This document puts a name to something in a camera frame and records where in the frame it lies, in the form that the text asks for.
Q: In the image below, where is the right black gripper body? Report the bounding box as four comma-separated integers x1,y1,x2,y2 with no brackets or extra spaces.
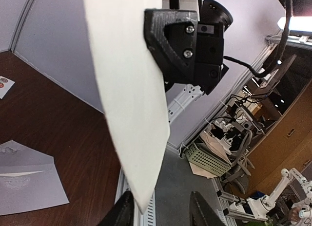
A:
194,22,229,94

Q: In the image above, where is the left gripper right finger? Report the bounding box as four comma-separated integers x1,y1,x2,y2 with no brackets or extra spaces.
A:
189,191,225,226

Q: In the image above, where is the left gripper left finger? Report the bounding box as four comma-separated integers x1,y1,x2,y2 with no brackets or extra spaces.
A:
98,190,135,226

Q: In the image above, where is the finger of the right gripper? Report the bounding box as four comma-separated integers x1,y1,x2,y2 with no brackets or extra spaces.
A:
143,9,198,84

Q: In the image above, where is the white letter paper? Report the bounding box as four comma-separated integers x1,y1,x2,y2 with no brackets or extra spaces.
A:
83,0,170,212

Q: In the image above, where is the white envelope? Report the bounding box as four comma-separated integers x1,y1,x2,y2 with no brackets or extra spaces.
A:
0,140,69,215

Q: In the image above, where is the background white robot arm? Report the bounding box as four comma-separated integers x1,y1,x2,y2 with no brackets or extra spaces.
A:
189,168,312,226

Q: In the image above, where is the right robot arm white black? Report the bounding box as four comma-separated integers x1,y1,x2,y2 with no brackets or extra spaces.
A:
144,0,234,123

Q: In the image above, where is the sticker sheet with round stickers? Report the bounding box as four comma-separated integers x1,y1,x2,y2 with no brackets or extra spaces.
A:
0,76,15,99

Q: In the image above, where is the front aluminium rail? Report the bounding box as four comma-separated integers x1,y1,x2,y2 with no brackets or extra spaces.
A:
115,169,156,226

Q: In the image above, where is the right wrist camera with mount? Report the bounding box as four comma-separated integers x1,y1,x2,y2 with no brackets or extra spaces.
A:
162,0,199,12

